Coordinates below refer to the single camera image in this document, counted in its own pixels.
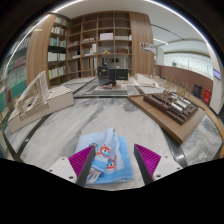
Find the light blue cartoon towel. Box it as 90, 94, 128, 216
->
74, 127, 134, 185

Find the red box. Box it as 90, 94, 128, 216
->
202, 88, 213, 106

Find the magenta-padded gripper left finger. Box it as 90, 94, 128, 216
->
47, 144, 97, 188

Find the wooden shelf unit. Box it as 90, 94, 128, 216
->
47, 11, 133, 85

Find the small white building model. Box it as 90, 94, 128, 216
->
134, 72, 156, 89

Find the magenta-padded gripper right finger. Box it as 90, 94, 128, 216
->
133, 143, 184, 185

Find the curved ceiling light strip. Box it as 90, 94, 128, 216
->
51, 0, 209, 46

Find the wall poster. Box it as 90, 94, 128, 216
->
139, 41, 156, 54

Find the white architectural building model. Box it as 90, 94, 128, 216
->
6, 70, 75, 135

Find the glass-fronted bookshelf with books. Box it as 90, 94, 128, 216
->
0, 31, 32, 134

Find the blue wall sign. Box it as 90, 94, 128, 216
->
212, 68, 222, 81

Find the dark brown model on board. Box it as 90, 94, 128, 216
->
127, 91, 207, 146

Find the short ceiling light strip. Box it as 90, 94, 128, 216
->
152, 37, 170, 46

